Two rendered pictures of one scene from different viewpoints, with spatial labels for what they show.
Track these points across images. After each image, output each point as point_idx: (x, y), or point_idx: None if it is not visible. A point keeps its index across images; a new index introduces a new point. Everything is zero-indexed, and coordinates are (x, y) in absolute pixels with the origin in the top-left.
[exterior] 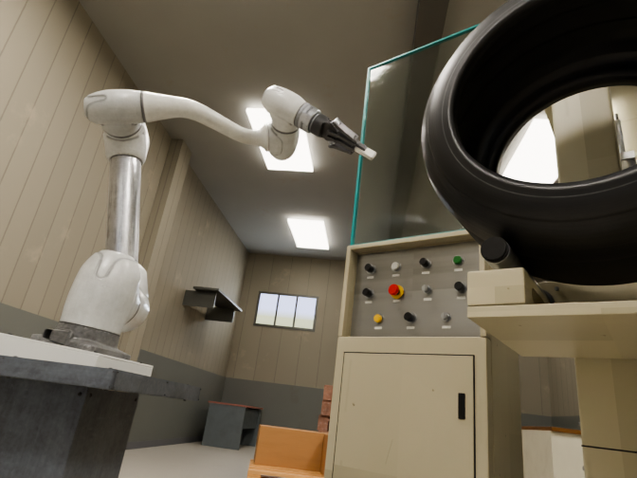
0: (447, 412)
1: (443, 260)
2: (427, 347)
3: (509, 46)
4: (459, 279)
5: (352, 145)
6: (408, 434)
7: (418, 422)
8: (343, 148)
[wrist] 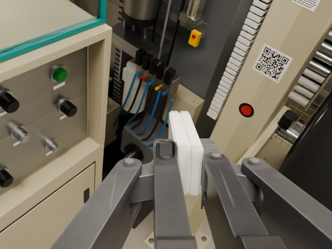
0: (75, 207)
1: (33, 81)
2: (50, 189)
3: None
4: (61, 96)
5: (204, 205)
6: (44, 245)
7: (52, 232)
8: (121, 239)
